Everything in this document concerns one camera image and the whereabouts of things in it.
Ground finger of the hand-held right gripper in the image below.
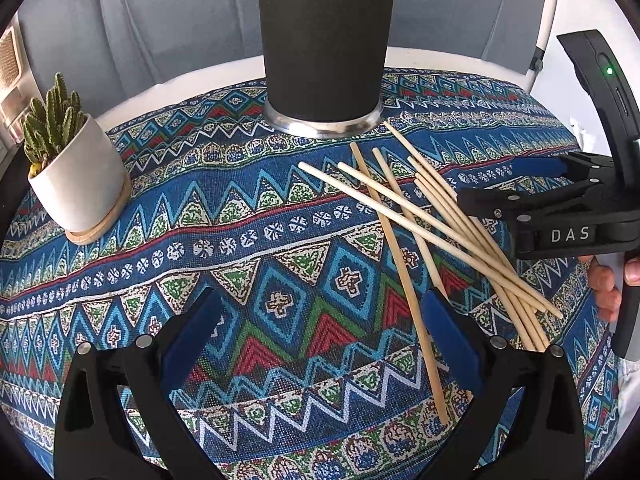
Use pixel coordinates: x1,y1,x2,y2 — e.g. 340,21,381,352
457,180,624,227
510,153,624,182

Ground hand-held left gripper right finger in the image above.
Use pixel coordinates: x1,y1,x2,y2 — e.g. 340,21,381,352
420,287,586,480

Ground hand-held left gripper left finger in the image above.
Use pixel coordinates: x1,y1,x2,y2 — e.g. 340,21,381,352
54,287,236,480

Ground pile of wooden chopsticks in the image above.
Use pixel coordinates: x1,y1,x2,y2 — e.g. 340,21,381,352
298,121,565,425

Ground black metal tumbler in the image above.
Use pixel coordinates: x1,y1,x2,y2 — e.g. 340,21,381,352
256,0,398,138

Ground person's right hand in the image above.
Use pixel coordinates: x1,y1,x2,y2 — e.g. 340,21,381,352
587,255,626,323

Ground patterned blue tablecloth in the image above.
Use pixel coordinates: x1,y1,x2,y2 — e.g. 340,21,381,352
0,67,626,480

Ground round wooden saucer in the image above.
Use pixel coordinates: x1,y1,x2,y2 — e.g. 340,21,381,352
65,175,133,246

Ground white ceramic plant pot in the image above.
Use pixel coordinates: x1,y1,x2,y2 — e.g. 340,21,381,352
27,112,132,233

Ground green cactus plant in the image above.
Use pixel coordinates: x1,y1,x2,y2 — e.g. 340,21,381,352
22,72,86,166

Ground grey upholstered sofa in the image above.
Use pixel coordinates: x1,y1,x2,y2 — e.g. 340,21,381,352
17,0,551,86

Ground wooden hairbrush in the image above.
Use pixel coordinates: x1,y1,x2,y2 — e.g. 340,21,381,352
0,32,23,88

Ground white chair frame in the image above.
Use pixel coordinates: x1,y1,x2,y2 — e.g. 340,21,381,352
520,0,562,96

